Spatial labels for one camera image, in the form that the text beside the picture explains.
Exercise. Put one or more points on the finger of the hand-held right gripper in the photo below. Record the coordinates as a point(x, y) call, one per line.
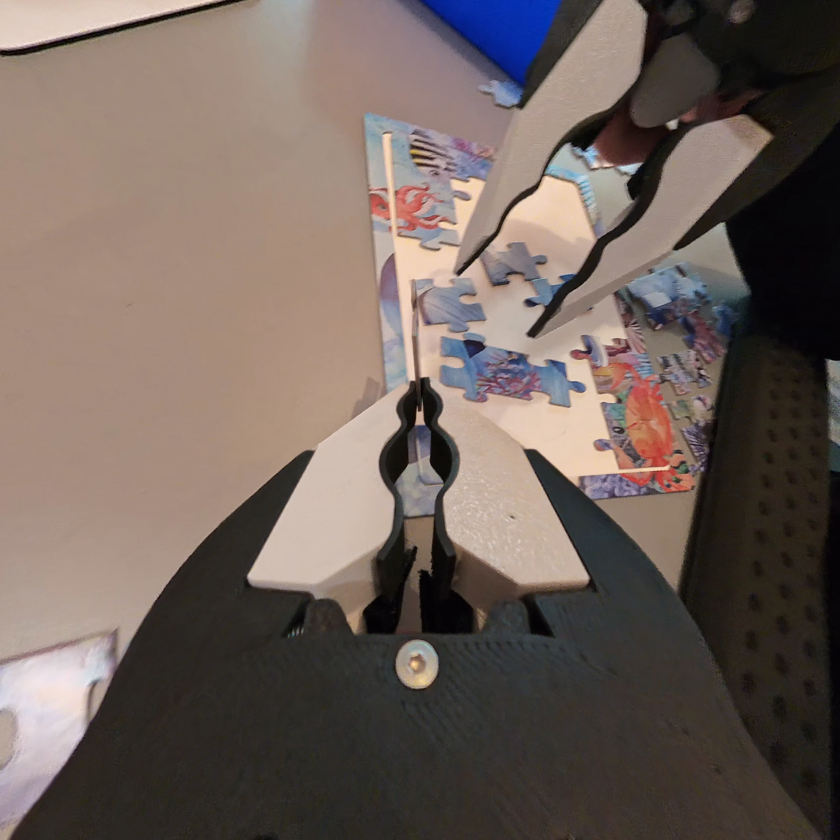
point(577, 79)
point(695, 184)

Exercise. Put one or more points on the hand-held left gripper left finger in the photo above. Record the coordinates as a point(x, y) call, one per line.
point(315, 525)

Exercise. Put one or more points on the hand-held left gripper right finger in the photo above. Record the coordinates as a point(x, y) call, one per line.
point(518, 525)

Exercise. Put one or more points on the ocean print puzzle board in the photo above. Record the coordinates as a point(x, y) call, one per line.
point(525, 423)

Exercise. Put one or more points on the person's right hand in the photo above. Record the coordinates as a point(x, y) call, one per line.
point(620, 144)

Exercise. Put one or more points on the few scattered puzzle pieces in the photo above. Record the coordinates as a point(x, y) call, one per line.
point(502, 93)

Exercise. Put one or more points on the blue plastic storage bin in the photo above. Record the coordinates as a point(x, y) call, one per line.
point(492, 33)

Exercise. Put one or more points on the group of assembled puzzle pieces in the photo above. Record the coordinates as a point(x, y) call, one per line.
point(499, 377)

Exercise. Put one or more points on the black perforated pad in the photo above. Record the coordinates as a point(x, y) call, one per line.
point(768, 525)

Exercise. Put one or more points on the white stand base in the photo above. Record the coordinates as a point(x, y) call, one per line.
point(98, 19)

